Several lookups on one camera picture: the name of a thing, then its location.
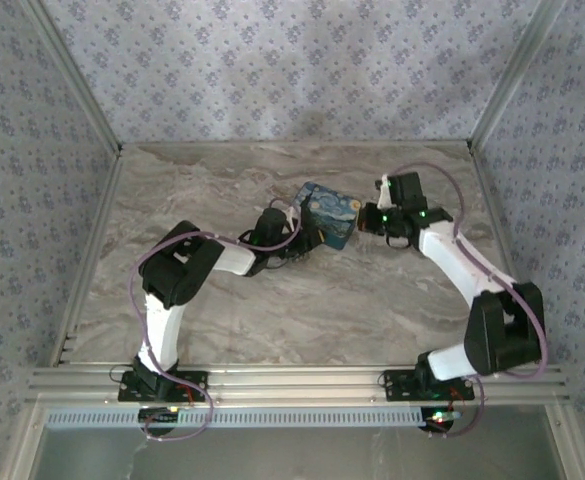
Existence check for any blue starry night box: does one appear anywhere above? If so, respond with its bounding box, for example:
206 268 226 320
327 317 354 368
291 181 362 251

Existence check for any control board with lights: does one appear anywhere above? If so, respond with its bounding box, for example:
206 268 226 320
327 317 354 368
138 407 182 425
419 408 464 434

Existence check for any aluminium frame side rail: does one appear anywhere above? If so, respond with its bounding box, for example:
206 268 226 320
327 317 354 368
469 142 523 284
49 149 124 366

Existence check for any aluminium frame cross rail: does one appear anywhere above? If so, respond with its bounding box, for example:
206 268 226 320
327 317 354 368
24 363 572 407

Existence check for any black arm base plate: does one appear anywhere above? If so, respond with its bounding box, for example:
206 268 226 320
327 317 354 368
117 369 209 404
382 368 476 402

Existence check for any aluminium frame post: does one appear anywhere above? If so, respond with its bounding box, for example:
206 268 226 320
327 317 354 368
466 0 569 151
21 0 124 154

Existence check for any grey slotted cable duct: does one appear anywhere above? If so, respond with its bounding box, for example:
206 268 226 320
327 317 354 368
46 408 466 431

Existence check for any aluminium frame leg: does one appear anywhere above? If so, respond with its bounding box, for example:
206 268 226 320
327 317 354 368
544 404 582 480
7 404 49 480

